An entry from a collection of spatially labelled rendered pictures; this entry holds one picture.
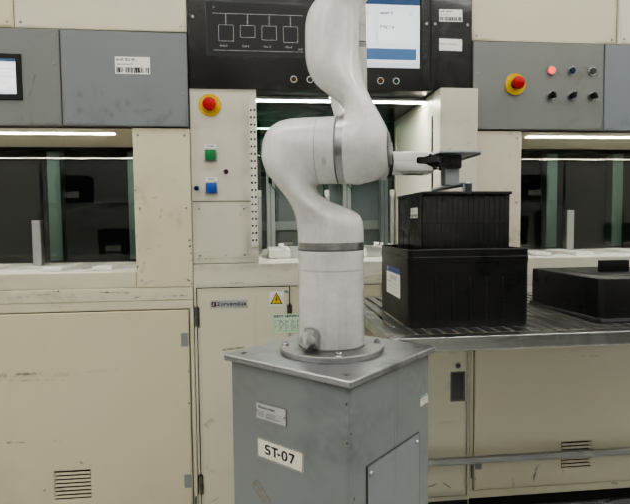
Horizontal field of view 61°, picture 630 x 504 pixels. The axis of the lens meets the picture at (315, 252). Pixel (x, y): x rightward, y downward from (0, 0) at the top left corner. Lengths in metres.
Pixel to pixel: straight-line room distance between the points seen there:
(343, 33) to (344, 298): 0.46
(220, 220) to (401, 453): 0.95
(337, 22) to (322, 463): 0.74
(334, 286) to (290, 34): 1.01
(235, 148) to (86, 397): 0.88
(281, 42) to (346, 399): 1.19
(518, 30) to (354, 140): 1.13
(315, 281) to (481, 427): 1.13
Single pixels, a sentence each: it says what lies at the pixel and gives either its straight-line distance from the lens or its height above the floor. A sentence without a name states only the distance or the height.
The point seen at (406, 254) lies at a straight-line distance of 1.19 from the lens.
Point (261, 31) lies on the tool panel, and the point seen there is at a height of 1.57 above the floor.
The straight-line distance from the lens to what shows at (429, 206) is 1.22.
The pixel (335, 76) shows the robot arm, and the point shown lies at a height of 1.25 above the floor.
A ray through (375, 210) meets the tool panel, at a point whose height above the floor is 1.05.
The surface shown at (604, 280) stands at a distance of 1.36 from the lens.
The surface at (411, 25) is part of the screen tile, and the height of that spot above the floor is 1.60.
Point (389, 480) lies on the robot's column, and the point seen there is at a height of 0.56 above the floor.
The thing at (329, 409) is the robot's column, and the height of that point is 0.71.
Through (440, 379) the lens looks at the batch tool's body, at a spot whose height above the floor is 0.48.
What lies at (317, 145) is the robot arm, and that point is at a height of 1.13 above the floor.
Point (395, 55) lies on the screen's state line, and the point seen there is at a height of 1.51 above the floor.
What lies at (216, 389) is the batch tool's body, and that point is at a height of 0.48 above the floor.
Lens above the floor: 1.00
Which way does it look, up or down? 3 degrees down
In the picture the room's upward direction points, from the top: 1 degrees counter-clockwise
